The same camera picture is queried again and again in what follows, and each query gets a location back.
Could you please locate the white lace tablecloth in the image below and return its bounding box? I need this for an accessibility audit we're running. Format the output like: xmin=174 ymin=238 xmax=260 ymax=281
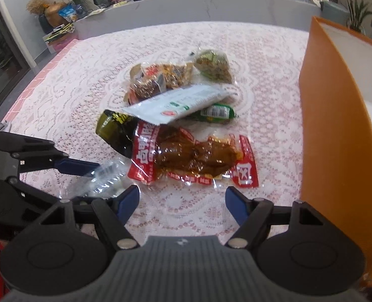
xmin=8 ymin=21 xmax=314 ymax=238

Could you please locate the dark olive snack packet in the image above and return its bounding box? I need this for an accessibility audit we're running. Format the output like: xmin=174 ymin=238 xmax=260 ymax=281
xmin=96 ymin=109 xmax=140 ymax=159

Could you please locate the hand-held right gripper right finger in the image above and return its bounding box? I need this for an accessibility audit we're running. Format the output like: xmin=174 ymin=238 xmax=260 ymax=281
xmin=225 ymin=186 xmax=325 ymax=248

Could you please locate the small green snack packet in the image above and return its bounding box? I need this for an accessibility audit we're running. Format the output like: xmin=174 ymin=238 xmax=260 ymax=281
xmin=186 ymin=102 xmax=239 ymax=123

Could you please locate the blue snack bag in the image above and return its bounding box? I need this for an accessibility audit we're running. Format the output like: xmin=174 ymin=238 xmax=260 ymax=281
xmin=58 ymin=3 xmax=80 ymax=22

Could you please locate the clear plastic snack packet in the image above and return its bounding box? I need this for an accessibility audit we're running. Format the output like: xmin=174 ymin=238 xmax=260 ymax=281
xmin=79 ymin=159 xmax=133 ymax=202

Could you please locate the pink basket with packets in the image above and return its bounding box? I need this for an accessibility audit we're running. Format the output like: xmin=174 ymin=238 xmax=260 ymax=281
xmin=43 ymin=23 xmax=79 ymax=55

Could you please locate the orange printed snack packet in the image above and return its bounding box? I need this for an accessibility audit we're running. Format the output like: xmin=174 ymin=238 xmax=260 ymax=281
xmin=131 ymin=64 xmax=174 ymax=84

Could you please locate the pink checked undercloth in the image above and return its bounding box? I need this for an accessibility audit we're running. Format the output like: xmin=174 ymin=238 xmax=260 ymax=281
xmin=2 ymin=38 xmax=81 ymax=123

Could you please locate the long white snack packet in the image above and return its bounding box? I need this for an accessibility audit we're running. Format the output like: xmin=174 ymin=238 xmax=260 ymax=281
xmin=123 ymin=84 xmax=233 ymax=126

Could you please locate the brown nut snack packet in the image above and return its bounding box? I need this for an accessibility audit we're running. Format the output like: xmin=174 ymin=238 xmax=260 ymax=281
xmin=159 ymin=63 xmax=194 ymax=89

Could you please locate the grey marble media console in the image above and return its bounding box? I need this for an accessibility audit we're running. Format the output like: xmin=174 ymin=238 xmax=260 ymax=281
xmin=74 ymin=0 xmax=347 ymax=40

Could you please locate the red packet of braised meat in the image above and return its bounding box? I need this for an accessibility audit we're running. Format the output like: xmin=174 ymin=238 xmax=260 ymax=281
xmin=127 ymin=121 xmax=259 ymax=190

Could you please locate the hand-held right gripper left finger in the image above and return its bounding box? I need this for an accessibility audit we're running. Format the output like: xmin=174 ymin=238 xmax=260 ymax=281
xmin=39 ymin=185 xmax=141 ymax=250

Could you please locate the glass sliding door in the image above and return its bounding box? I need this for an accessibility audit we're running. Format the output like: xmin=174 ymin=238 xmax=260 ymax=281
xmin=0 ymin=0 xmax=33 ymax=111

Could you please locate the dark brown snack packet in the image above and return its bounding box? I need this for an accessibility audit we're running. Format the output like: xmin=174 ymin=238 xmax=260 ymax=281
xmin=127 ymin=80 xmax=168 ymax=105

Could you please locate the greenish clear snack packet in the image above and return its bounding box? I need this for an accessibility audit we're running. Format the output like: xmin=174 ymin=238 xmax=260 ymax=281
xmin=194 ymin=49 xmax=234 ymax=84

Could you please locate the orange storage box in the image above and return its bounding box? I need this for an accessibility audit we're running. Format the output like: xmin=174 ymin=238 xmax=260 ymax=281
xmin=298 ymin=16 xmax=372 ymax=287

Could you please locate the bronze vase with dried flowers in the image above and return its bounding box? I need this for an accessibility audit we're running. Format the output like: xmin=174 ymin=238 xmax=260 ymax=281
xmin=27 ymin=0 xmax=69 ymax=29

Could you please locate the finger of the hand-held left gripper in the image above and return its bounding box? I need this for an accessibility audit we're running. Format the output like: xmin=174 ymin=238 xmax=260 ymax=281
xmin=0 ymin=130 xmax=101 ymax=178
xmin=6 ymin=177 xmax=93 ymax=209

